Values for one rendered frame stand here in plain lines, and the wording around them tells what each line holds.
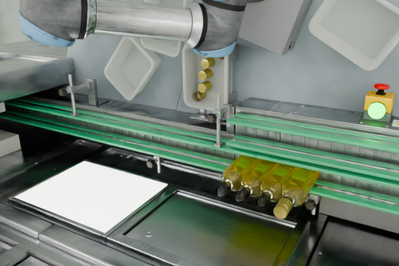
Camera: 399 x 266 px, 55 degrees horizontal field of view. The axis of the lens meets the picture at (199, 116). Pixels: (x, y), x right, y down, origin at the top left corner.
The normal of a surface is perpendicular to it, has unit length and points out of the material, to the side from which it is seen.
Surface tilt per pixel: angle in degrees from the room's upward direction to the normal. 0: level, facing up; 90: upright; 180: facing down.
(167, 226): 90
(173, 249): 90
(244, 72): 0
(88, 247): 90
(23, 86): 90
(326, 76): 0
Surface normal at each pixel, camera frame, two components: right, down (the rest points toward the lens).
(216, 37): 0.37, 0.57
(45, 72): 0.86, 0.15
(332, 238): -0.02, -0.94
